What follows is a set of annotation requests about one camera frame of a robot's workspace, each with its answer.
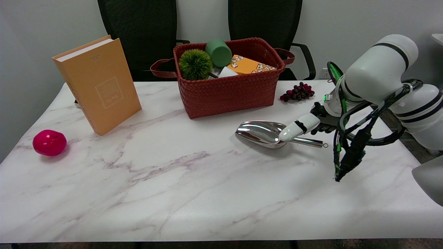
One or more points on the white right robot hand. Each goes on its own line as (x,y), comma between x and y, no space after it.
(299,125)

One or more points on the stainless steel scoop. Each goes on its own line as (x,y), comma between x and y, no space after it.
(258,133)

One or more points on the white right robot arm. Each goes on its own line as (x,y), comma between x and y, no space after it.
(380,69)

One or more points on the purple grape bunch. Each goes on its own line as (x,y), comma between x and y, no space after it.
(298,93)

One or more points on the red woven basket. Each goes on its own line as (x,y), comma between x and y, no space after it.
(228,93)

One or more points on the orange popcorn box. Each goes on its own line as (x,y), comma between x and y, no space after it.
(247,65)

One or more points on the white box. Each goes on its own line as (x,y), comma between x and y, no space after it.
(227,73)

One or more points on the green cup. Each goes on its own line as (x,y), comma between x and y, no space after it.
(218,53)

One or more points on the black mesh office chair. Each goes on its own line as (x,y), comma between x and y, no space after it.
(138,34)
(263,20)

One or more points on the green spiky plant ball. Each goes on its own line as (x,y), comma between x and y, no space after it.
(195,64)

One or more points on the white desk corner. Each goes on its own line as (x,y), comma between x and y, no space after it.
(438,38)

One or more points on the orange hardcover book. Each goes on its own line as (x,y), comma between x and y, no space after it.
(104,93)

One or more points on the magenta plastic ball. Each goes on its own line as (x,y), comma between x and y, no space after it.
(49,143)

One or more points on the white wall outlet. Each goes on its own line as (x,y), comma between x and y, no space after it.
(324,73)

